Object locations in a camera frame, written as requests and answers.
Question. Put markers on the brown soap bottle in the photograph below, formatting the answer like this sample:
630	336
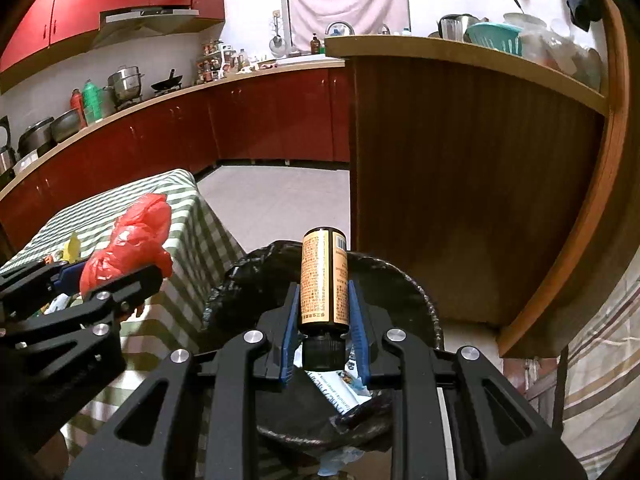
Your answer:
315	45

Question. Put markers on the red base cabinets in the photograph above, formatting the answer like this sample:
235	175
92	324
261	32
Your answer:
270	115

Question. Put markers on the striped cloth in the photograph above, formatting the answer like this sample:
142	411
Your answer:
605	370

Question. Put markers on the spice rack with jars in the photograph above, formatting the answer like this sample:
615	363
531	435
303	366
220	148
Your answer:
220	62

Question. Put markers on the red plastic bag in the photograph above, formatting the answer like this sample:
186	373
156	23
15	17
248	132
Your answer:
130	240

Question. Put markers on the pink curtain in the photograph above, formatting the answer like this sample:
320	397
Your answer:
350	7

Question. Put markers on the steel steamer pot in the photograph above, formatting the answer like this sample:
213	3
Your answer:
125	85

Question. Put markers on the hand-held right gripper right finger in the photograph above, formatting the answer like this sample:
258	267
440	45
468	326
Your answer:
358	335

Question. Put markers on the steel kettle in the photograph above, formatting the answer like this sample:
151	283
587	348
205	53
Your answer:
452	27

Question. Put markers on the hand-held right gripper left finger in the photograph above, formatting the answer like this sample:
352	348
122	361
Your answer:
288	345

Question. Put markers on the steel range hood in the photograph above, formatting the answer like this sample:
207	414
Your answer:
150	17

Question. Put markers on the steel basin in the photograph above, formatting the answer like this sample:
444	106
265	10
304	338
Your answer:
66	126

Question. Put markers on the wooden bar counter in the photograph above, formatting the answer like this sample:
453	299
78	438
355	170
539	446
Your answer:
450	160

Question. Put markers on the curved steel faucet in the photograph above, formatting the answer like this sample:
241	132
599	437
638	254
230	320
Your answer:
340	27

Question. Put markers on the white printed wrapper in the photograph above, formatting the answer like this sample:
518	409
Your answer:
336	394

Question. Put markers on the green thermos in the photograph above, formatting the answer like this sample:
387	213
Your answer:
92	102

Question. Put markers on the green checked tablecloth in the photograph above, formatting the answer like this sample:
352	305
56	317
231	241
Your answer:
200	240

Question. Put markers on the black cooking pot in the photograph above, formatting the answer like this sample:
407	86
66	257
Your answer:
36	139

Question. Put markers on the teal colander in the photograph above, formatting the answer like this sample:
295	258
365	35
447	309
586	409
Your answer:
495	39

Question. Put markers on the black wok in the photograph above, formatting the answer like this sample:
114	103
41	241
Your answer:
167	82

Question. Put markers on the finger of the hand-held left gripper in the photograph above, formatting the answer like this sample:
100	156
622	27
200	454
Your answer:
135	285
70	275

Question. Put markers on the brown bottle with yellow label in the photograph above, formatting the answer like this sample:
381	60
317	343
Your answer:
322	280

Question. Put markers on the white bowl with ladle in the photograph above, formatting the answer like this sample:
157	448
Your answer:
522	19

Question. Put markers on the red thermos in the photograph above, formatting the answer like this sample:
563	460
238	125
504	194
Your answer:
77	107

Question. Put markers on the yellow snack wrapper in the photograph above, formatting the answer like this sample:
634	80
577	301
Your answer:
73	248

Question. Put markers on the steel rice cooker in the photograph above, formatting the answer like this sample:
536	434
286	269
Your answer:
6	147

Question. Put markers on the black trash bin with bag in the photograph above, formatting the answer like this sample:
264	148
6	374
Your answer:
250	285

